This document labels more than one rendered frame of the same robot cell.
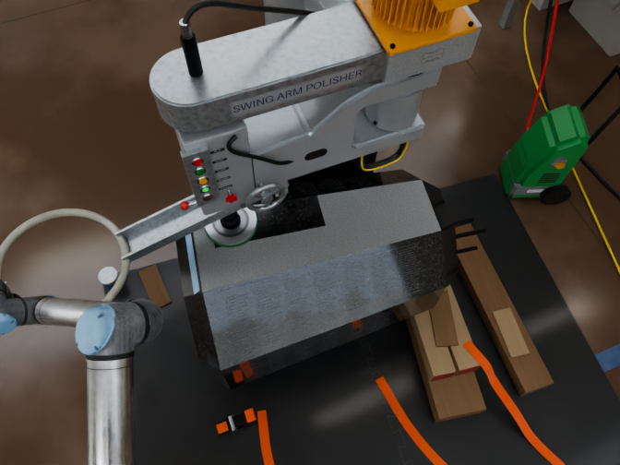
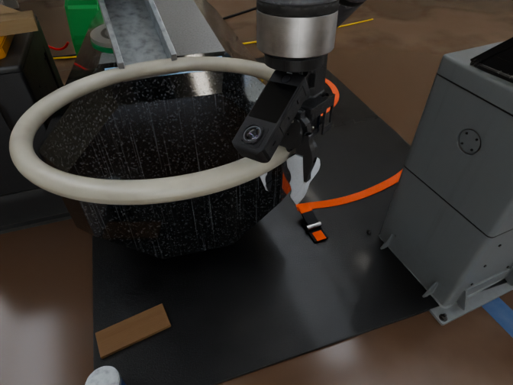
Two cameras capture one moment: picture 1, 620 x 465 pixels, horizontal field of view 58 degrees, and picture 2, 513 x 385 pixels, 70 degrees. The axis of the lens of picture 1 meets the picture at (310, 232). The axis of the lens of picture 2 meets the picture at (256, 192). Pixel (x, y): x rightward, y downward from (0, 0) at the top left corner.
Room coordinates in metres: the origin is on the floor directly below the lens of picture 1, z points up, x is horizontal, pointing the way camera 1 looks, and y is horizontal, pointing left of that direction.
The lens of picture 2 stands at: (0.71, 1.47, 1.29)
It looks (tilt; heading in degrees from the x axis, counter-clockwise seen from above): 43 degrees down; 270
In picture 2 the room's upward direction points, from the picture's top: straight up
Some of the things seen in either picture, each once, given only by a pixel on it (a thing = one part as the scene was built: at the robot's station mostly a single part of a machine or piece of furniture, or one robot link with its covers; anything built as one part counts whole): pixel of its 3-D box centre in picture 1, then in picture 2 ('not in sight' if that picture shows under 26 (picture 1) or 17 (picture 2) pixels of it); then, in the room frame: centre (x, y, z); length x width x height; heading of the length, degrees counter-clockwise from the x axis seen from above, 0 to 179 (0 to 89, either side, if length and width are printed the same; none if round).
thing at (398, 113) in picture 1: (394, 93); not in sight; (1.36, -0.28, 1.39); 0.19 x 0.19 x 0.20
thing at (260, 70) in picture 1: (314, 60); not in sight; (1.24, 0.00, 1.66); 0.96 x 0.25 x 0.17; 113
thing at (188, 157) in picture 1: (201, 176); not in sight; (0.98, 0.35, 1.41); 0.08 x 0.03 x 0.28; 113
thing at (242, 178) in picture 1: (237, 145); not in sight; (1.14, 0.25, 1.36); 0.36 x 0.22 x 0.45; 113
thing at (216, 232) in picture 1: (231, 220); (127, 32); (1.11, 0.33, 0.89); 0.21 x 0.21 x 0.01
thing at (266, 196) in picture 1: (262, 189); not in sight; (1.04, 0.17, 1.24); 0.15 x 0.10 x 0.15; 113
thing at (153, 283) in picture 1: (154, 286); (133, 329); (1.16, 0.84, 0.02); 0.25 x 0.10 x 0.01; 28
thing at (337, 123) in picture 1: (325, 125); not in sight; (1.25, -0.04, 1.35); 0.74 x 0.23 x 0.49; 113
